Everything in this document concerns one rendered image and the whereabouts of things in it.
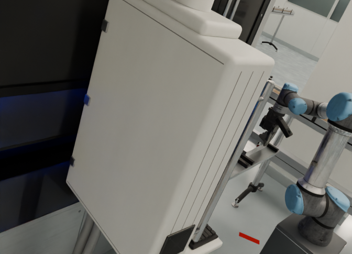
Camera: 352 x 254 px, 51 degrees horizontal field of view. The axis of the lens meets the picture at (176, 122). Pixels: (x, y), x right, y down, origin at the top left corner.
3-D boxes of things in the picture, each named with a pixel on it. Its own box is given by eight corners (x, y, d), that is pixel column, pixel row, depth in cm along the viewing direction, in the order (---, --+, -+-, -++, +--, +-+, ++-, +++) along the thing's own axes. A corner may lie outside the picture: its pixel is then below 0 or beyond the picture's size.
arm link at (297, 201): (320, 224, 152) (385, 105, 134) (289, 219, 148) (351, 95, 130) (306, 207, 163) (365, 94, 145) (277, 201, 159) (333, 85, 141)
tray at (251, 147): (194, 122, 201) (196, 117, 199) (219, 115, 221) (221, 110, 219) (243, 157, 185) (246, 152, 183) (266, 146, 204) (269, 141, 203)
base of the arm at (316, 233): (334, 238, 166) (345, 222, 162) (321, 251, 155) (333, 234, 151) (305, 216, 174) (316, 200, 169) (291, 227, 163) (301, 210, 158)
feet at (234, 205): (228, 203, 298) (235, 190, 292) (257, 185, 336) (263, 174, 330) (236, 210, 294) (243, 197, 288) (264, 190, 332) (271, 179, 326)
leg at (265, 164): (244, 188, 310) (285, 111, 276) (249, 185, 317) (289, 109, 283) (253, 195, 306) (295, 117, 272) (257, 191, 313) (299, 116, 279)
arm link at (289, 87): (288, 86, 178) (282, 79, 186) (279, 106, 183) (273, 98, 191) (303, 90, 180) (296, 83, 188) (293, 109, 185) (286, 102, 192)
